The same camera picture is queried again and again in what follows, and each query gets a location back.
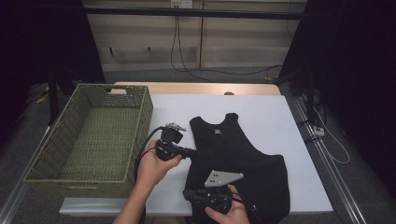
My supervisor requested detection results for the right black curtain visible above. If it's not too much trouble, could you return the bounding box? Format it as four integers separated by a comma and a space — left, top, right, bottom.
277, 0, 396, 200

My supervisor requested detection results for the background desk with black edge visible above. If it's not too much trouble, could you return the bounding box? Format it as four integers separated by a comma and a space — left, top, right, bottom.
83, 7, 308, 21

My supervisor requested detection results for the green woven basket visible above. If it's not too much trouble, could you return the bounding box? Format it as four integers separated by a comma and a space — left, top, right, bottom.
22, 82, 154, 200

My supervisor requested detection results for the black metal stand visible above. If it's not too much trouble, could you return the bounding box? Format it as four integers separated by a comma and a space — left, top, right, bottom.
47, 69, 61, 126

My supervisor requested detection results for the white cable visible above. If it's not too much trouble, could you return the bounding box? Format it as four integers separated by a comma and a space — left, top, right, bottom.
312, 105, 351, 165

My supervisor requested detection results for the person's right hand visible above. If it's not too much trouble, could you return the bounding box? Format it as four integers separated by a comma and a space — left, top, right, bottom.
205, 184, 250, 224

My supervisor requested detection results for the person's left hand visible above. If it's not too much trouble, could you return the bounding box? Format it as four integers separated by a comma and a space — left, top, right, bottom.
136, 139, 183, 190

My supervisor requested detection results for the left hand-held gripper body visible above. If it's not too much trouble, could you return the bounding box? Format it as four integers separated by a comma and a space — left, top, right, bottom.
155, 122, 188, 161

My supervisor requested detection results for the black curtain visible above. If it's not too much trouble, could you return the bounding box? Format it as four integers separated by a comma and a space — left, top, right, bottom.
0, 0, 106, 143
277, 0, 396, 200

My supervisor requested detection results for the white power socket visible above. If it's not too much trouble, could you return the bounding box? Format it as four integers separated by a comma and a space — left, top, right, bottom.
170, 0, 193, 9

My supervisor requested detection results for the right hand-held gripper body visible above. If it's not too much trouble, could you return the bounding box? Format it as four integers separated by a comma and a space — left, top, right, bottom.
194, 170, 245, 216

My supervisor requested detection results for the left black curtain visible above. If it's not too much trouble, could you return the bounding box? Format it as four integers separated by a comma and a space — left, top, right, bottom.
0, 0, 106, 143

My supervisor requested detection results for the black sleeveless top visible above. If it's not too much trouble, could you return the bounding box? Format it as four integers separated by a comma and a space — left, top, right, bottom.
182, 112, 291, 224

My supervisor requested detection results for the black hanging cable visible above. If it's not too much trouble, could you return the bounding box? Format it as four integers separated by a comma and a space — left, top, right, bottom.
177, 15, 283, 83
169, 15, 216, 83

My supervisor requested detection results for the left hand-held gripper cable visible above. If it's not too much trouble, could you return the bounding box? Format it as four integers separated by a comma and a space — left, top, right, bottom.
134, 125, 165, 224

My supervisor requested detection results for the aluminium floor rail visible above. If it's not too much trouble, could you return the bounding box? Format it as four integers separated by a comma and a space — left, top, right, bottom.
0, 125, 53, 224
293, 96, 371, 224

